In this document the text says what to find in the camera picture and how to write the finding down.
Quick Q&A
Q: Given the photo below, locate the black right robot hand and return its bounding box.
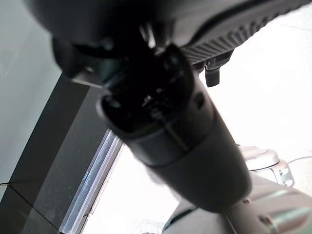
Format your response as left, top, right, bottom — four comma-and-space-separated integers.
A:
20, 0, 302, 213

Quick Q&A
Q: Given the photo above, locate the silver right robot leg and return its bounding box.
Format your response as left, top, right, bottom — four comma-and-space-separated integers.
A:
162, 145, 312, 234

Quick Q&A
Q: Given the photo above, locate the black shelf board clear rail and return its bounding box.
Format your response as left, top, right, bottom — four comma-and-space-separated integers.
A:
0, 181, 95, 234
0, 73, 124, 217

